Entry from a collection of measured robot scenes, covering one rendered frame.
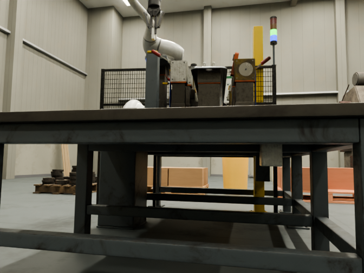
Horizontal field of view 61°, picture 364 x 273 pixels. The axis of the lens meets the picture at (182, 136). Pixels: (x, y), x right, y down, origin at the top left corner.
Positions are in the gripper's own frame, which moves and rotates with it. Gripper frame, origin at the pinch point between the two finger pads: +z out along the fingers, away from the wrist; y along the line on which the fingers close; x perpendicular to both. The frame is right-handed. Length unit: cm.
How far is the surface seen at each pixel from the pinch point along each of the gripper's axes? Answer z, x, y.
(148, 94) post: 37.3, -3.4, -1.3
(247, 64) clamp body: 24, -14, 54
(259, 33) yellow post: -65, 154, 83
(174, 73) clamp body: 28.4, -13.3, 15.2
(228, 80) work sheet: -12, 150, 50
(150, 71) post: 23.6, -3.4, -0.4
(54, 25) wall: -397, 805, -535
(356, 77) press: -163, 688, 410
